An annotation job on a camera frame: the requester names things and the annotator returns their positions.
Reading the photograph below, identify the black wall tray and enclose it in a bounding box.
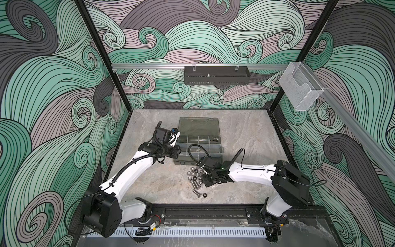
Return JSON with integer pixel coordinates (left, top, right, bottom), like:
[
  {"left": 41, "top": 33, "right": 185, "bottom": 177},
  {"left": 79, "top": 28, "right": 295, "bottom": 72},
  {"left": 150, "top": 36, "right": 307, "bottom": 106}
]
[{"left": 184, "top": 66, "right": 251, "bottom": 87}]

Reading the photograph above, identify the grey plastic organizer box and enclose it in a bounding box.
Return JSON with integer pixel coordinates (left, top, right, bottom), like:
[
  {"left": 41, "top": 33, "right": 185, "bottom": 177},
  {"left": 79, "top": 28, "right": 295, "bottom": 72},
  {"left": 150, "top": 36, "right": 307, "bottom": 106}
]
[{"left": 174, "top": 117, "right": 223, "bottom": 165}]

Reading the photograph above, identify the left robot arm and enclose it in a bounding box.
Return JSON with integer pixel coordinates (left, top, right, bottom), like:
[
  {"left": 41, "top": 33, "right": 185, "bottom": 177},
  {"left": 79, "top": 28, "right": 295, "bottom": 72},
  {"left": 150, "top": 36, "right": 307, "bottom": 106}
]
[{"left": 80, "top": 142, "right": 181, "bottom": 237}]

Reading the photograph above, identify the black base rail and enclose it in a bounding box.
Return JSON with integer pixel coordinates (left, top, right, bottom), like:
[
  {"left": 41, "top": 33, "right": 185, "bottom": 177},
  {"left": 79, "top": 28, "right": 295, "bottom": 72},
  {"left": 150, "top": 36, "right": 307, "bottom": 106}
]
[{"left": 127, "top": 204, "right": 329, "bottom": 226}]

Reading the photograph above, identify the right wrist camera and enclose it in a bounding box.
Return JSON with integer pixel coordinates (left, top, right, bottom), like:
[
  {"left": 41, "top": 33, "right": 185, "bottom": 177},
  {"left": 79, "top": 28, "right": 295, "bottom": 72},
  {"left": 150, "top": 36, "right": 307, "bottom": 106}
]
[{"left": 202, "top": 156, "right": 222, "bottom": 170}]

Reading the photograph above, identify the aluminium wall rail right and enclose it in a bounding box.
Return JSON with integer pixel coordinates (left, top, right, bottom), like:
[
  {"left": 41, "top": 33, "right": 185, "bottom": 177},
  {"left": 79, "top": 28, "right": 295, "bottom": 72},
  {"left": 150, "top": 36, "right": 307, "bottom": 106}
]
[{"left": 307, "top": 66, "right": 395, "bottom": 181}]

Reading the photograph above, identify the aluminium wall rail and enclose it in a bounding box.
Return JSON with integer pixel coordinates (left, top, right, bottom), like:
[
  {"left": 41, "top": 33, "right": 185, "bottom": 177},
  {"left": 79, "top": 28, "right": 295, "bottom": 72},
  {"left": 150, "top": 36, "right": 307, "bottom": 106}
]
[
  {"left": 111, "top": 63, "right": 288, "bottom": 71},
  {"left": 307, "top": 66, "right": 395, "bottom": 181}
]

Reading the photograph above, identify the white slotted cable duct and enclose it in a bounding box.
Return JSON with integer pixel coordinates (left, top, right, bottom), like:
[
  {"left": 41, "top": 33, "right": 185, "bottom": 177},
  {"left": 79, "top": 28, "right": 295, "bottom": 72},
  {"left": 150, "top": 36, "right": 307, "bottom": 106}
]
[{"left": 87, "top": 226, "right": 267, "bottom": 239}]

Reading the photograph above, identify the clear plastic wall holder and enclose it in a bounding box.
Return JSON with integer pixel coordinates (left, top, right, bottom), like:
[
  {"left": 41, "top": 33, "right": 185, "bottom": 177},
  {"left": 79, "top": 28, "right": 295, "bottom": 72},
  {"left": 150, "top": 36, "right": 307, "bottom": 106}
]
[{"left": 279, "top": 62, "right": 324, "bottom": 112}]

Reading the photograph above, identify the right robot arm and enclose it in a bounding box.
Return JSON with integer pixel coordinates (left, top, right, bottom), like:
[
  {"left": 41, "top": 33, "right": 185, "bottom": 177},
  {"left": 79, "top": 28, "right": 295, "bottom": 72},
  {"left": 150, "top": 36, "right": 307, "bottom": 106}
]
[{"left": 199, "top": 157, "right": 311, "bottom": 226}]

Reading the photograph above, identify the aluminium wall rail back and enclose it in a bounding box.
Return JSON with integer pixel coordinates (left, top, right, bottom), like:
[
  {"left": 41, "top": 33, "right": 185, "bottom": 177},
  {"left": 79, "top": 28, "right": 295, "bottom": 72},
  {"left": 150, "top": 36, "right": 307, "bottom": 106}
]
[{"left": 111, "top": 63, "right": 288, "bottom": 71}]

